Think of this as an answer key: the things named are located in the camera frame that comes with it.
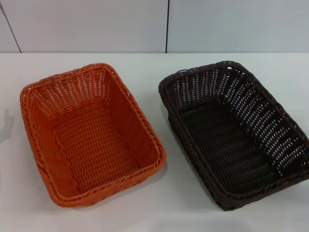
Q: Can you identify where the orange woven plastic basket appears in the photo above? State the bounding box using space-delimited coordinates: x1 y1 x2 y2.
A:
19 62 168 209

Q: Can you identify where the dark brown woven basket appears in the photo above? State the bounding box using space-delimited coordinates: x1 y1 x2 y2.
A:
158 60 309 212

